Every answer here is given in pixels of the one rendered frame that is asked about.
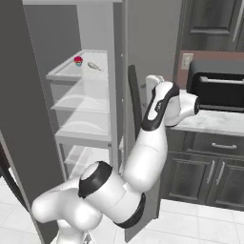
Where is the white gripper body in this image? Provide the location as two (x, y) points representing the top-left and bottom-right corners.
(145, 74), (166, 109)

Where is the grey fridge door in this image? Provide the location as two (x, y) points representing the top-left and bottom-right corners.
(121, 0), (184, 243)

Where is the clear freezer drawer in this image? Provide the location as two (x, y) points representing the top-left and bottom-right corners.
(54, 109), (112, 143)
(50, 78), (111, 114)

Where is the grey fridge cabinet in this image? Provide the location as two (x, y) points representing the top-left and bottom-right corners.
(21, 0), (126, 185)

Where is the clear freezer shelf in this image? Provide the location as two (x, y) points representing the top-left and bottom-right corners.
(45, 49), (110, 82)
(63, 145), (112, 179)

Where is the grey freezer door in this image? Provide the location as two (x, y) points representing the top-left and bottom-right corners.
(0, 0), (70, 244)

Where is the black toaster oven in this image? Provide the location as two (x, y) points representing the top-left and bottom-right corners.
(186, 59), (244, 113)

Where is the red and blue cupcake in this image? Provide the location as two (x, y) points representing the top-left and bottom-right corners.
(73, 55), (85, 68)

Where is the dark grey drawer front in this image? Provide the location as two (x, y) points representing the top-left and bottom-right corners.
(185, 131), (244, 157)

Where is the dark grey base cupboard door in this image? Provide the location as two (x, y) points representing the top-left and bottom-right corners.
(205, 156), (244, 212)
(167, 152), (221, 204)

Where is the dark fridge door handle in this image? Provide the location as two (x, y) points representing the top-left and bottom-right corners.
(127, 64), (143, 141)

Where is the white wall socket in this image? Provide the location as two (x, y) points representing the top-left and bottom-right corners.
(180, 52), (194, 71)

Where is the silver toaster oven handle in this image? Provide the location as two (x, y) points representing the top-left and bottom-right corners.
(199, 75), (244, 86)

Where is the dark grey wall cupboard door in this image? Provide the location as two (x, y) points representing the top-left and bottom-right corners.
(176, 0), (244, 52)

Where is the silver drawer handle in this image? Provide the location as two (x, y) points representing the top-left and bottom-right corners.
(211, 142), (238, 150)

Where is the silver wall cupboard handle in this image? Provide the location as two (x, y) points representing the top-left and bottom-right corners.
(232, 0), (244, 43)

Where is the silver base cupboard handle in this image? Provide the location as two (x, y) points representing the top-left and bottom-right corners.
(206, 159), (216, 185)
(215, 161), (226, 186)

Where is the dark freezer door handle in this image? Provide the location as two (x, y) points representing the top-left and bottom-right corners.
(0, 142), (31, 212)

